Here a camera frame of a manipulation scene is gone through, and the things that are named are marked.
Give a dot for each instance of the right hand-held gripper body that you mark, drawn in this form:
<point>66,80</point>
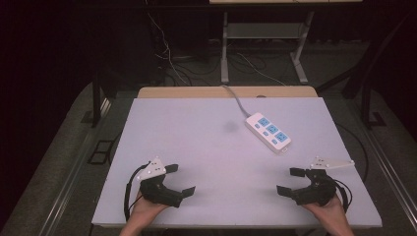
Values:
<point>319,190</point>

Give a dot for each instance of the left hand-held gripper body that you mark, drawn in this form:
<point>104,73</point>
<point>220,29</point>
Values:
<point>154,191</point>

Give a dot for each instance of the person's left hand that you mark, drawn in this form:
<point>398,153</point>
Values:
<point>144,211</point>

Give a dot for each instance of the person's right hand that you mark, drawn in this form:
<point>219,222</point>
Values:
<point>329,213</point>

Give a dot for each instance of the white power strip blue sockets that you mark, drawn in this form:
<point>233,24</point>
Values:
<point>268,132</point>

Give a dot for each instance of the black metal stand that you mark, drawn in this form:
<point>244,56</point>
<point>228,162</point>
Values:
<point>367,98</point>
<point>96,98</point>

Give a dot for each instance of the black rectangular floor frame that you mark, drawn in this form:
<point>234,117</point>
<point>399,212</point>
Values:
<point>100,152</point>

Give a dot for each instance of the aluminium floor rail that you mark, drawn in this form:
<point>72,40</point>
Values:
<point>388,170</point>
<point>70,183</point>

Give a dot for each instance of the grey metal desk frame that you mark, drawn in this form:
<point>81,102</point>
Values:
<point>264,30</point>

